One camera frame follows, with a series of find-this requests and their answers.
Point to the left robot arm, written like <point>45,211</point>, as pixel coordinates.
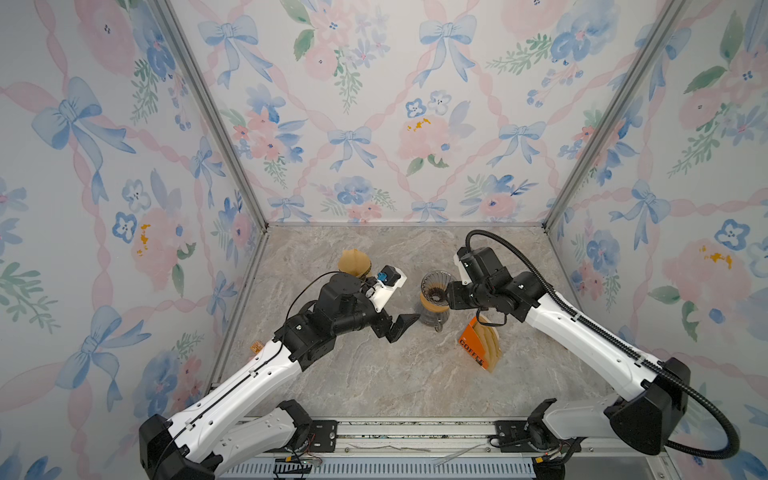
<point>212,435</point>

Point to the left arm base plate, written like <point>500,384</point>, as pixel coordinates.
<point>317,436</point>

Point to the brown paper coffee filter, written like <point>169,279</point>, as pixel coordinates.
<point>355,262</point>

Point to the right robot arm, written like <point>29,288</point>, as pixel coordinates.
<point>647,401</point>

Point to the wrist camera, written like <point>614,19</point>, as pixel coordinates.
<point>385,284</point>
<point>464,259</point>

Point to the orange coffee filter pack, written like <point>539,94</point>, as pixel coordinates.
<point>481,343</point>

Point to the grey glass dripper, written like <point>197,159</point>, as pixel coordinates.
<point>433,286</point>

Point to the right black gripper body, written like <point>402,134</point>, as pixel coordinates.
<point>462,298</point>

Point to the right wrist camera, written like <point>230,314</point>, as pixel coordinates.
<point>464,259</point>

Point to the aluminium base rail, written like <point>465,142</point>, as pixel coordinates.
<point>444,448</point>

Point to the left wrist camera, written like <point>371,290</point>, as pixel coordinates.
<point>385,284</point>

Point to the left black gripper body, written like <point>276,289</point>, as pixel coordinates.
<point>379,322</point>

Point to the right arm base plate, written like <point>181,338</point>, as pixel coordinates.
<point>512,436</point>

